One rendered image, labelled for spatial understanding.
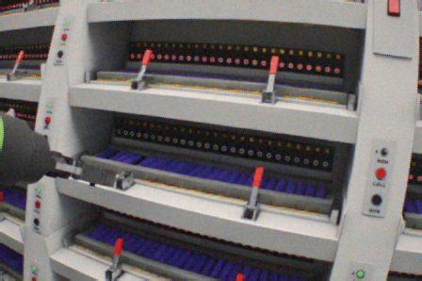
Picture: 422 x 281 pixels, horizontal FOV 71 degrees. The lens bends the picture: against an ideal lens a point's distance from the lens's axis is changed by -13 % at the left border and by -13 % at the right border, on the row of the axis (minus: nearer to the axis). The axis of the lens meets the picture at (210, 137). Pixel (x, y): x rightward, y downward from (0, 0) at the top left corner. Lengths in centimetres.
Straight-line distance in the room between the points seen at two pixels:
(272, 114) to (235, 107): 7
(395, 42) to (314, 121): 19
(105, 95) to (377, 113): 53
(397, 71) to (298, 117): 19
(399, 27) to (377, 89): 12
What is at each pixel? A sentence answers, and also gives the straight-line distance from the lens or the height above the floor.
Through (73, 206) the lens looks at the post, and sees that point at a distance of 87.
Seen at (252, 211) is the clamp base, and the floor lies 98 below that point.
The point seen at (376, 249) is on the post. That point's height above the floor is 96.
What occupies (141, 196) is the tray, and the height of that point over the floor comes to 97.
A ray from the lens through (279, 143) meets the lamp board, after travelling 72.
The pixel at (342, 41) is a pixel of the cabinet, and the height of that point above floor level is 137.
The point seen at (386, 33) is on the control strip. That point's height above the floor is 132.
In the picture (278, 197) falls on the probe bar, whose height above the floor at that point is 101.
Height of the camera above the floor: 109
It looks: 1 degrees up
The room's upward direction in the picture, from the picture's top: 9 degrees clockwise
